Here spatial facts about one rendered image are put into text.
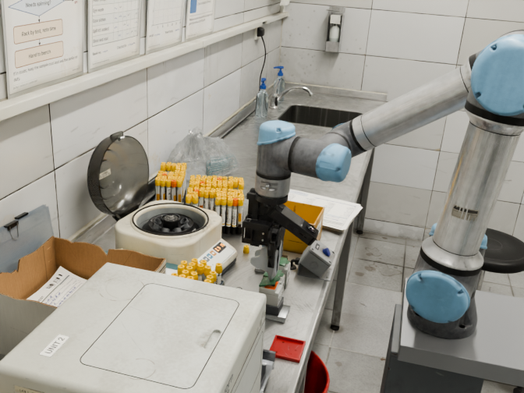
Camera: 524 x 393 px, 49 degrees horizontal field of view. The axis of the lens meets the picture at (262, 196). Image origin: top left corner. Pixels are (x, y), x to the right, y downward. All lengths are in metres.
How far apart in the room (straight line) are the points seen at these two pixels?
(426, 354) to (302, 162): 0.48
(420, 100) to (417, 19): 2.37
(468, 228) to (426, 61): 2.54
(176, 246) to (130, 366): 0.70
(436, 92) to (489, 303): 0.57
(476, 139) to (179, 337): 0.58
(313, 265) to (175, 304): 0.71
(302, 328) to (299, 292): 0.15
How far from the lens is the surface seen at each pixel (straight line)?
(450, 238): 1.10
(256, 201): 1.24
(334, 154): 1.13
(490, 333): 1.40
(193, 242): 1.44
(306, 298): 1.45
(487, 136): 1.03
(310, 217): 1.73
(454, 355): 1.30
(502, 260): 2.35
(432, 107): 1.18
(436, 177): 3.74
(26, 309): 1.21
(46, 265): 1.41
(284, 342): 1.30
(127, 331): 0.81
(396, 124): 1.20
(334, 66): 3.61
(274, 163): 1.18
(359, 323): 2.96
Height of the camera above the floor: 1.65
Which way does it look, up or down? 23 degrees down
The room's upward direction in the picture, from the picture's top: 4 degrees clockwise
